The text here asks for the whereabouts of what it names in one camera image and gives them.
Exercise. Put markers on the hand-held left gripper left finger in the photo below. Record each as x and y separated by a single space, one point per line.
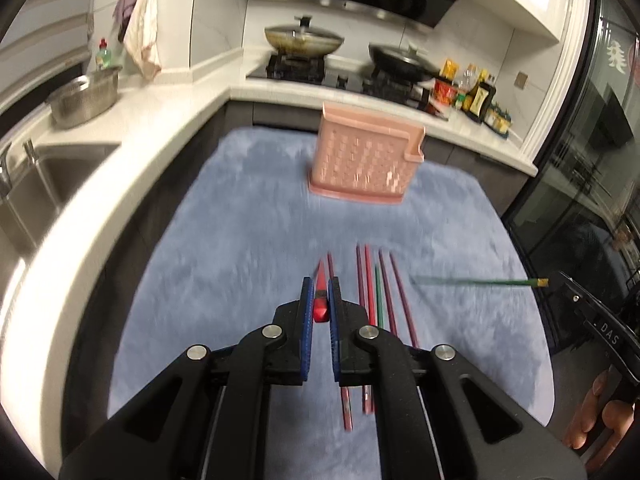
307 330

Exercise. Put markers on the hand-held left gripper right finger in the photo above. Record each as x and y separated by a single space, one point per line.
336 330

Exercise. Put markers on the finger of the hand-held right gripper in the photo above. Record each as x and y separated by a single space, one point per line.
600 330

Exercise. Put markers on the red chopstick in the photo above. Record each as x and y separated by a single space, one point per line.
370 285
322 311

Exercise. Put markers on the green chopstick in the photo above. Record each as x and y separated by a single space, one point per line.
378 300
475 282

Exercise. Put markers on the pink plastic utensil basket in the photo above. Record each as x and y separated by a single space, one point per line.
360 160

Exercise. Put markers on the person's right hand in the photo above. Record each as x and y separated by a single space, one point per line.
595 410

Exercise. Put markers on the blue fluffy mat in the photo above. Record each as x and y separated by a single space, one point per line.
225 260

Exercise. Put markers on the glass sliding door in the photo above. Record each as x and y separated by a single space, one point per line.
585 160

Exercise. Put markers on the tray of small jars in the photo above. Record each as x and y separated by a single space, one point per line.
497 120

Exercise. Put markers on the black gas stove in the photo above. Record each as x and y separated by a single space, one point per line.
345 82

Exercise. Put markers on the white kitchen counter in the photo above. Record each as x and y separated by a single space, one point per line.
165 125

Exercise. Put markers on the dark sauce bottle yellow label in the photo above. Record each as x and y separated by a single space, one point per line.
482 100

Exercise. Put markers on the small green cap bottle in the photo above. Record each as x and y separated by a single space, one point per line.
459 102

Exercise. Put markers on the red condiment container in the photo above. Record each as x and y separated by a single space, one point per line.
444 92

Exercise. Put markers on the black frying pan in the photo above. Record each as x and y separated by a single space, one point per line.
400 66

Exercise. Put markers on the wok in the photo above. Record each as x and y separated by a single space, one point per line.
305 49

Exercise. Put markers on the clear plastic bottle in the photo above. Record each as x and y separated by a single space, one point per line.
468 80

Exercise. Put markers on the glass pan lid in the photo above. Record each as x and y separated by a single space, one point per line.
397 52

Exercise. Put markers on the yellow seasoning packet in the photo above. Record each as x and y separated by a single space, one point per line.
449 69

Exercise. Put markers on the steel sink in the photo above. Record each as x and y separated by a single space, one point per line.
55 185

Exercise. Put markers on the glass wok lid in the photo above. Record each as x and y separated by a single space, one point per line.
304 32

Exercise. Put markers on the steel pot near sink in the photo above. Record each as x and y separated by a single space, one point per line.
85 100

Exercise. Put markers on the steel faucet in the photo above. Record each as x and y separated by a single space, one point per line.
30 152

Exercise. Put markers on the white hanging cloth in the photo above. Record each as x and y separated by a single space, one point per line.
145 35

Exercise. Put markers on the green bottle with red cap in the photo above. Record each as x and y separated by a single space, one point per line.
102 57

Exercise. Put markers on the purple hanging cloth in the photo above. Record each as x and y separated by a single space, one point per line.
127 2

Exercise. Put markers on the white window blind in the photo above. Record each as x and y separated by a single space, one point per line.
45 35

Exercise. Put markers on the wall socket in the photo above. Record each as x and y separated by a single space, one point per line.
522 79

